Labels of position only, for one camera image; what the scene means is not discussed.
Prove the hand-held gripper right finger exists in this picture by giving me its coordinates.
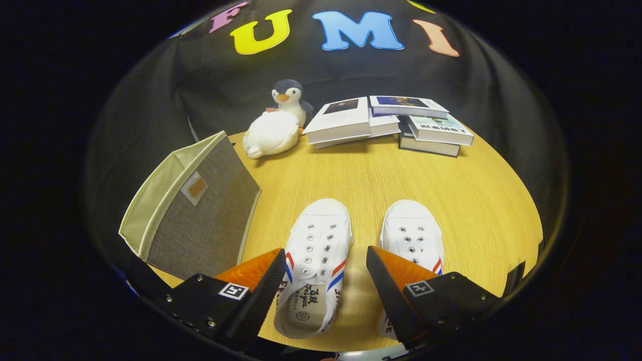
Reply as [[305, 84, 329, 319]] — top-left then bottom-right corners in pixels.
[[366, 246, 502, 350]]

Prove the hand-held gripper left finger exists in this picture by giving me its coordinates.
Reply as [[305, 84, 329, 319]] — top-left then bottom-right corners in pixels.
[[143, 248, 287, 351]]

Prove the white striped canvas shoe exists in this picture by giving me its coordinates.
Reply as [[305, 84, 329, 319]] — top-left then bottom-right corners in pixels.
[[379, 200, 445, 341], [274, 199, 353, 339]]

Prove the grey fabric storage box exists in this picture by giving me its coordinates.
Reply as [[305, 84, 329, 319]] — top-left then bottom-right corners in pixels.
[[119, 130, 262, 280]]

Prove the dark grey book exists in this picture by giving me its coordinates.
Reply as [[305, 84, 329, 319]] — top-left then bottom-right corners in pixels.
[[399, 120, 461, 157]]

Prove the white plush toy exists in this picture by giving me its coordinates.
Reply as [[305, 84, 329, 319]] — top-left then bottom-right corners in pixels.
[[243, 110, 301, 159]]

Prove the plain white book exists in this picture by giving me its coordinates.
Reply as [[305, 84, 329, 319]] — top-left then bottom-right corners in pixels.
[[313, 113, 401, 149]]

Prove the book with pale green cover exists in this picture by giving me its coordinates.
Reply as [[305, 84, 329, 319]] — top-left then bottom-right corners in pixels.
[[407, 114, 474, 146]]

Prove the white book with portrait cover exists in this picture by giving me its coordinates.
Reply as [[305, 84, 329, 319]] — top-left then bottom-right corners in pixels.
[[302, 97, 372, 146]]

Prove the book with blue picture cover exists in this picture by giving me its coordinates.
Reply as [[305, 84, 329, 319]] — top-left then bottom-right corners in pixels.
[[370, 95, 450, 119]]

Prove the penguin plush toy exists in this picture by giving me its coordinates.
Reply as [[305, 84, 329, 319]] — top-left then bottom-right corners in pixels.
[[265, 79, 314, 128]]

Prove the black backdrop cloth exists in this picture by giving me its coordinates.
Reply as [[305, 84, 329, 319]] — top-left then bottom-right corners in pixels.
[[83, 0, 567, 281]]

